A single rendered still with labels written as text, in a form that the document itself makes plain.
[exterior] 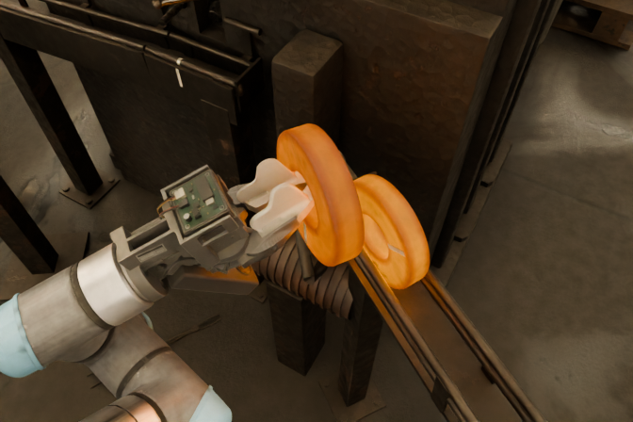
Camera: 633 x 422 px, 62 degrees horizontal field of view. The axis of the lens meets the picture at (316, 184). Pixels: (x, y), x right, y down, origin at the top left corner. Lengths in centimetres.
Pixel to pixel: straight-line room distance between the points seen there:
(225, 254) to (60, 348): 18
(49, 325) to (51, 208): 123
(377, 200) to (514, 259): 99
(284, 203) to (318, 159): 6
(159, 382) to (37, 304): 15
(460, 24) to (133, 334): 56
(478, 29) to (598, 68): 158
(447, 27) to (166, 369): 55
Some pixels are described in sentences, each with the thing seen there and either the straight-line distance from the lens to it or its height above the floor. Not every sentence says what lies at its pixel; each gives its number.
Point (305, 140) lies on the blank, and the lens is 52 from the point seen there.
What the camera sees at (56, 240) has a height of 1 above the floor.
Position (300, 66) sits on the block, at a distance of 78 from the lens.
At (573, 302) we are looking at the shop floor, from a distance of 159.
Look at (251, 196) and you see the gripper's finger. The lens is 56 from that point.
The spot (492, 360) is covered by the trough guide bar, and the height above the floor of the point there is 70.
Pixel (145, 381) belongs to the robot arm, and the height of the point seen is 73.
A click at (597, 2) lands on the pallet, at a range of 240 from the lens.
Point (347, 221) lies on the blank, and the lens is 51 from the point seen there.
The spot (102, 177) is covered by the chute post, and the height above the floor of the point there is 1.
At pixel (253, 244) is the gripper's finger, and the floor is 84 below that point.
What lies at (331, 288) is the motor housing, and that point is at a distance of 88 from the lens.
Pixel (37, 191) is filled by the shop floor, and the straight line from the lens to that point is 185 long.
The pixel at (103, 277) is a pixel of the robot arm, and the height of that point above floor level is 85.
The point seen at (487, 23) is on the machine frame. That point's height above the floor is 87.
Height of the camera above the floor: 129
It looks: 51 degrees down
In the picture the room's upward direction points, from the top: straight up
